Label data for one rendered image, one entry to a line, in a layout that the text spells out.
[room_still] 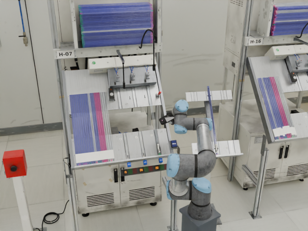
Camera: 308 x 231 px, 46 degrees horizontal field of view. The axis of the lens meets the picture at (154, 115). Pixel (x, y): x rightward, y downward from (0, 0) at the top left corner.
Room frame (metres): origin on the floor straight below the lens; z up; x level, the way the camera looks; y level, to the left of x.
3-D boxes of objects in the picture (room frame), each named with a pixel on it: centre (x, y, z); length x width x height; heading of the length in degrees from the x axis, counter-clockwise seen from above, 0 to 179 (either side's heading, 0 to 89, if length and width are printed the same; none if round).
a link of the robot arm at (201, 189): (1.76, -0.28, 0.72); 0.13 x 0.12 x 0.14; 87
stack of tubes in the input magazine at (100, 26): (2.58, 0.26, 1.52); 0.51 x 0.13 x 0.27; 104
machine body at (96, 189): (2.68, 0.35, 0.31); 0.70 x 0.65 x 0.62; 104
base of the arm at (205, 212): (1.76, -0.28, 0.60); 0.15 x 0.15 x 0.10
